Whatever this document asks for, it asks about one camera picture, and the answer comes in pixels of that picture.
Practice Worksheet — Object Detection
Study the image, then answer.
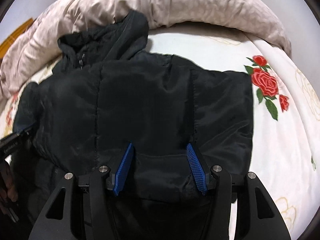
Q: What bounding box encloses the left hand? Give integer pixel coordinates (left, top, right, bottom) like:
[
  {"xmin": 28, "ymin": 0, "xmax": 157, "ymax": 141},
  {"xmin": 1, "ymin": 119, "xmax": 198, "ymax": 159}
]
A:
[{"xmin": 1, "ymin": 160, "xmax": 18, "ymax": 203}]

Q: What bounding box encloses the wooden headboard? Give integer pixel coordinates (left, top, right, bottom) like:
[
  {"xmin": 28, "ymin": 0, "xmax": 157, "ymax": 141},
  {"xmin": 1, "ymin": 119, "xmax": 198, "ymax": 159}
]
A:
[{"xmin": 0, "ymin": 18, "xmax": 34, "ymax": 59}]

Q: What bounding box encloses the beige crumpled duvet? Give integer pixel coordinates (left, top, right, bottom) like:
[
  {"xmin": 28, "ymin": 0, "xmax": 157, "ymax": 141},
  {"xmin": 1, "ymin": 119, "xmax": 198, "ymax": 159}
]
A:
[{"xmin": 1, "ymin": 0, "xmax": 292, "ymax": 99}]

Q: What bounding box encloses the white rose print bedsheet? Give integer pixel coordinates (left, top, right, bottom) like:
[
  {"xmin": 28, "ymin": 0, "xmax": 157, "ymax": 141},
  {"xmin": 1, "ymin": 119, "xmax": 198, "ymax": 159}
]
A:
[{"xmin": 0, "ymin": 26, "xmax": 320, "ymax": 240}]

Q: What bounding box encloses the black puffer jacket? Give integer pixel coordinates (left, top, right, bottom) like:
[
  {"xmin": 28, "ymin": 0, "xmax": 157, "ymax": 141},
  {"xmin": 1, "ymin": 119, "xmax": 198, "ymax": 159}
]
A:
[{"xmin": 11, "ymin": 11, "xmax": 253, "ymax": 239}]

